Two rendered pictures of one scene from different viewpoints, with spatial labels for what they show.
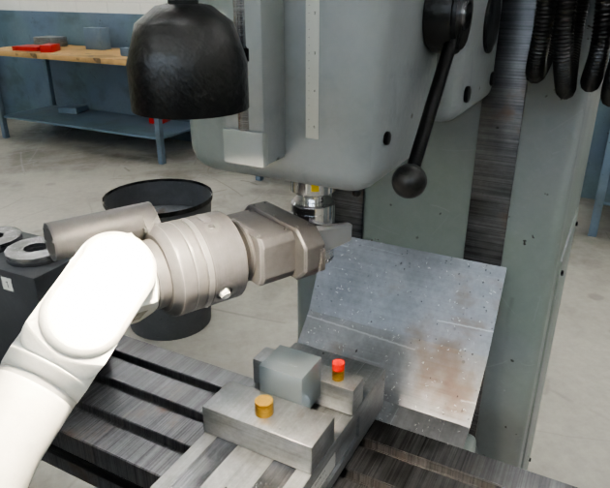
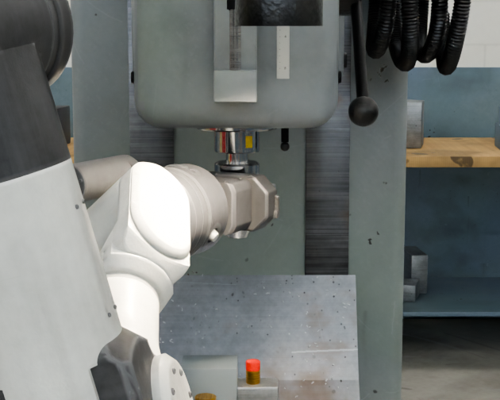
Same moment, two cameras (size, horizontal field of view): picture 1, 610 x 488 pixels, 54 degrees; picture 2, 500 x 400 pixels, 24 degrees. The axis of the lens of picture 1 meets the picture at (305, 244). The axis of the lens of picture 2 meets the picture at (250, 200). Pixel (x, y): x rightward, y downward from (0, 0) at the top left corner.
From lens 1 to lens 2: 72 cm
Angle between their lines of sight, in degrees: 31
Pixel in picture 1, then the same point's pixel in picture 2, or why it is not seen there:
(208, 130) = (168, 83)
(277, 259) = (242, 206)
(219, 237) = (204, 179)
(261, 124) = (254, 63)
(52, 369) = (154, 269)
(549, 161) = (382, 146)
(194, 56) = not seen: outside the picture
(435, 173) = not seen: hidden behind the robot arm
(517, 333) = (376, 354)
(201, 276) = (205, 211)
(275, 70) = not seen: hidden behind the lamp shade
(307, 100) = (278, 44)
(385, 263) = (213, 298)
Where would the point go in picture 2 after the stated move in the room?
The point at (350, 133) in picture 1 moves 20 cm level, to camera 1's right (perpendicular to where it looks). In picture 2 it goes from (319, 70) to (484, 66)
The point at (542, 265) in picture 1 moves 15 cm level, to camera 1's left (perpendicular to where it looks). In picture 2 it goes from (392, 264) to (298, 275)
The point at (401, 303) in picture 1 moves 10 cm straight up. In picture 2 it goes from (243, 342) to (243, 271)
